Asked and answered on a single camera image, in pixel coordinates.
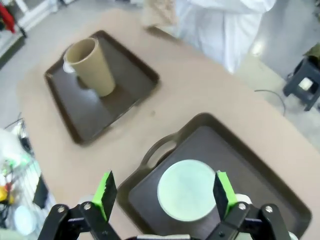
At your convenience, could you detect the grey floor cable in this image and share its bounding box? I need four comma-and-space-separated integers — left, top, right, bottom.
254, 88, 287, 116

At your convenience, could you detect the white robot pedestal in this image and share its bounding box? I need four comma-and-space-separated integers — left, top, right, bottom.
0, 128, 31, 166

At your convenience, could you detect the metal wire rack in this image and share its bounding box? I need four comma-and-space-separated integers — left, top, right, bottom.
0, 119, 55, 226

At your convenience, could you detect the red cloth item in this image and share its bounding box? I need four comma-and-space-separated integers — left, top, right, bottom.
0, 3, 16, 34

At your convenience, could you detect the person in white coat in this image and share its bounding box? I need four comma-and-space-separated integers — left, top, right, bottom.
174, 0, 278, 75

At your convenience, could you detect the pale blue bowl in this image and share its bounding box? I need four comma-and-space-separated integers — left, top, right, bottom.
13, 204, 36, 236

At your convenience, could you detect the tan tall cup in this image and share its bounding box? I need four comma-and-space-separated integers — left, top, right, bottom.
65, 37, 116, 98

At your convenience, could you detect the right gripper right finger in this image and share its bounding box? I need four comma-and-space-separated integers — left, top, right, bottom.
207, 171, 292, 240

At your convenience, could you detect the brown paper mat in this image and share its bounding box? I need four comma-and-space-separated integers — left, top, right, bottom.
141, 0, 181, 39

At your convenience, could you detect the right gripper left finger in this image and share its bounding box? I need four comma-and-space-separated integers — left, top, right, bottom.
37, 170, 121, 240

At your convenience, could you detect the brown tray without handles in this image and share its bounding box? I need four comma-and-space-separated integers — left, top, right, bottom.
44, 29, 161, 146

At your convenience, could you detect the yellow tool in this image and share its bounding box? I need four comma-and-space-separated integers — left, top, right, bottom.
0, 186, 15, 204

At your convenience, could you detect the dark grey plastic stool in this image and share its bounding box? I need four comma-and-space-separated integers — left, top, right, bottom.
282, 56, 320, 112

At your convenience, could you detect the brown tray with handles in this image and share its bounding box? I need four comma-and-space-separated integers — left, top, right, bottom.
116, 112, 313, 240

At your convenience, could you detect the black flat object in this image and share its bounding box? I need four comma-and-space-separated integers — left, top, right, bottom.
32, 176, 50, 210

